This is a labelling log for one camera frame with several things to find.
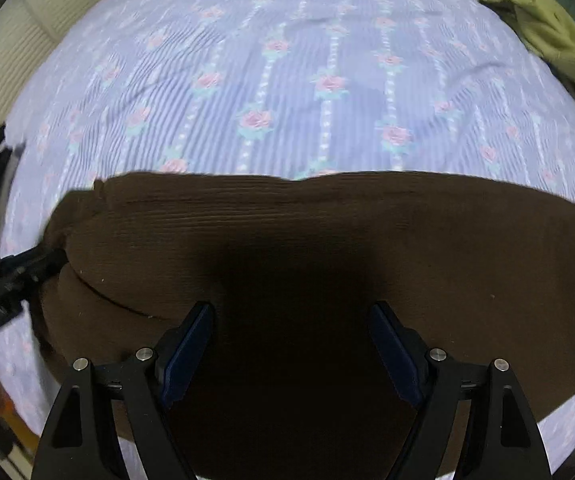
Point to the olive green garment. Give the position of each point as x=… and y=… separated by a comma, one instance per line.
x=546, y=29

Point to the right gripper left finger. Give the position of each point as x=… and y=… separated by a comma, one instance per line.
x=80, y=440

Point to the brown corduroy pants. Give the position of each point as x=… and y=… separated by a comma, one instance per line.
x=293, y=387

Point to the purple floral bed sheet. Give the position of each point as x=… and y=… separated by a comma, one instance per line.
x=286, y=88

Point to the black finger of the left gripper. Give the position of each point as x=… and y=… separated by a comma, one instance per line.
x=19, y=272

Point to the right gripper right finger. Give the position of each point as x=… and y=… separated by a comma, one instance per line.
x=501, y=440

